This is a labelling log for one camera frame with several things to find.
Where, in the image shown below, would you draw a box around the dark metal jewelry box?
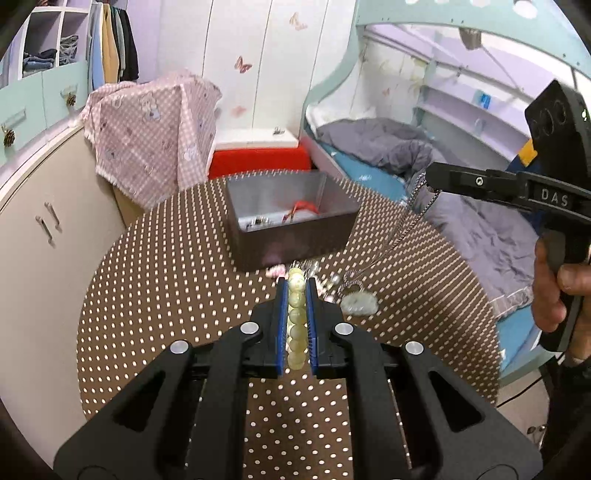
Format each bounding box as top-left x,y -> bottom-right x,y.
225,171 -> 361,272

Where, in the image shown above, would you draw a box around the blue bed sheet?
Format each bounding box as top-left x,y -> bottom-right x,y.
321,143 -> 407,203

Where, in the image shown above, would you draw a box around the teal drawer unit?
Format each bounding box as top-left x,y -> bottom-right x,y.
1,61 -> 88,166

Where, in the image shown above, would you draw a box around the grey duvet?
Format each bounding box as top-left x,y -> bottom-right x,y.
315,118 -> 538,319

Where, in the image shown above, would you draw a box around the pale green bead bracelet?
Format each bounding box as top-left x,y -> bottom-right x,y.
285,266 -> 309,371

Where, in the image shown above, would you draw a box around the red storage bench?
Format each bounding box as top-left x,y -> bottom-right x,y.
208,127 -> 311,180

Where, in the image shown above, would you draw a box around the pink checkered cover cloth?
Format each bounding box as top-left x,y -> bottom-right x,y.
80,70 -> 222,209

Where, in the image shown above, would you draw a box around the silver chain jade pendant necklace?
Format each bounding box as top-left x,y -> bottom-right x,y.
337,171 -> 442,317

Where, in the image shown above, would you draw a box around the brown polka dot tablecloth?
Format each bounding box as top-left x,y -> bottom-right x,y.
77,179 -> 501,479

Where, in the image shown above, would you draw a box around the red string jewelry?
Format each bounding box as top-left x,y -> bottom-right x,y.
281,200 -> 320,223

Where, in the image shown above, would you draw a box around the white wardrobe with butterflies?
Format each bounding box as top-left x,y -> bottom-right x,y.
157,0 -> 356,135

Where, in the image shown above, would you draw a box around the pink charm keychain cluster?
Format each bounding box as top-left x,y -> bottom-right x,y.
264,260 -> 342,303

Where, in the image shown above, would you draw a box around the person's right hand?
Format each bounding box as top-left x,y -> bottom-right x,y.
532,239 -> 590,337

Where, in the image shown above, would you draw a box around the lilac open shelf unit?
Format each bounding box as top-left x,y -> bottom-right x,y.
1,0 -> 95,87

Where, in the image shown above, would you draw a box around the beige cabinet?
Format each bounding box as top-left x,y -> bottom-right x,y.
1,129 -> 124,464

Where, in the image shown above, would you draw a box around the hanging clothes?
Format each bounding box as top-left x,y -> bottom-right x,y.
87,1 -> 139,91

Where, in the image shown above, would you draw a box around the teal bunk bed frame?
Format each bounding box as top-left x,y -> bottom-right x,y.
299,0 -> 591,139

